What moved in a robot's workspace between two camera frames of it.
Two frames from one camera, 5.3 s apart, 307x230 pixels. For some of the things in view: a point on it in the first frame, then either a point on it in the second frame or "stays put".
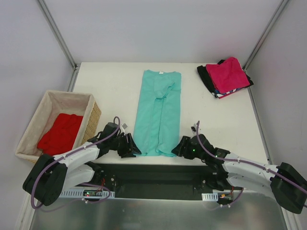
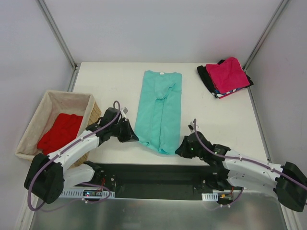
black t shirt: x=208 y=81 stays put
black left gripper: x=126 y=146 -> x=125 y=132
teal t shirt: x=157 y=126 stays put
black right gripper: x=183 y=145 stays put
